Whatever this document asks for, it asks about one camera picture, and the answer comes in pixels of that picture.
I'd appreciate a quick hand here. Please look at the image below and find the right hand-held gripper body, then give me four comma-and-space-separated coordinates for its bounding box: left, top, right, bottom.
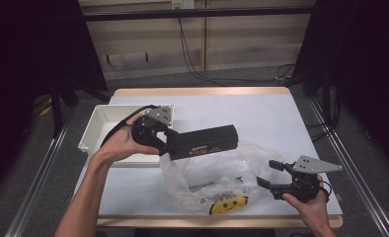
271, 154, 344, 203

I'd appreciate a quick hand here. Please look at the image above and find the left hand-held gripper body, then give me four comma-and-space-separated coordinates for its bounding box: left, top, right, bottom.
130, 105, 174, 157

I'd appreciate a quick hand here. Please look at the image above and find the long black box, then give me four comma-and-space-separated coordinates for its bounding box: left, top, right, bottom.
166, 123, 240, 162

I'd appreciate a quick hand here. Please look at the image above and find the white plastic tray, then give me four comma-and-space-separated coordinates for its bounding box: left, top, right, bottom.
78, 104, 176, 166

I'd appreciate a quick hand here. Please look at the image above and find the clear plastic bag yellow smiley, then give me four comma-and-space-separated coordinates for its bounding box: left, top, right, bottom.
158, 141, 283, 217

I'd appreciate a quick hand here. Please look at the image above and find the person's right hand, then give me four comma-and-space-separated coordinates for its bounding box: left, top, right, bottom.
281, 175, 333, 229

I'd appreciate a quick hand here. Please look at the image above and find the person's left hand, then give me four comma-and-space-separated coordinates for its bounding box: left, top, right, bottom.
91, 111, 161, 166

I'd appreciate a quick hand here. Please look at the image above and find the white table mat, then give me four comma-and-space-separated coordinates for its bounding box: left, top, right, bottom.
73, 94, 344, 218

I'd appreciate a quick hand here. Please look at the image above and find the black metal stand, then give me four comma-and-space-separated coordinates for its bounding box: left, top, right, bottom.
48, 78, 80, 139

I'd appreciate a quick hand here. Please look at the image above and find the yellow thing on floor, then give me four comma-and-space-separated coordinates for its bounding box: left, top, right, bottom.
39, 103, 52, 118

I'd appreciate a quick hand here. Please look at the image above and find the light wooden cabinet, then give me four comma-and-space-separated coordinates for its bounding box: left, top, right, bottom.
78, 0, 316, 81

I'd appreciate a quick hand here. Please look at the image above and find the black horizontal bar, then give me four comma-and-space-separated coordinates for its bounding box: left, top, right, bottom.
83, 5, 316, 23

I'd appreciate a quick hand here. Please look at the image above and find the black curtain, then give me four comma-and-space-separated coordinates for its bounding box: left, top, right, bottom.
293, 0, 389, 174
0, 0, 109, 199

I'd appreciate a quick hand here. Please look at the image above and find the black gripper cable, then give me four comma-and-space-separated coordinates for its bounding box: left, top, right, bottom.
100, 104, 161, 148
318, 179, 334, 203

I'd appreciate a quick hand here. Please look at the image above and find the aluminium floor rail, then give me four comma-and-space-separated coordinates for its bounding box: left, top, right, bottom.
306, 96, 389, 237
4, 108, 76, 237

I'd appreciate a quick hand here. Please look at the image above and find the bundle of black floor cables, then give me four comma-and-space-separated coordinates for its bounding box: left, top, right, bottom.
305, 94, 343, 143

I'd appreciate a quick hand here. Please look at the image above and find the long black floor cable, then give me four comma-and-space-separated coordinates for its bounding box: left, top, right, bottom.
177, 16, 297, 88

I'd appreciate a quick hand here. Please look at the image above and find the white wall socket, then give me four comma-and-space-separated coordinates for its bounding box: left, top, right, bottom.
171, 0, 196, 11

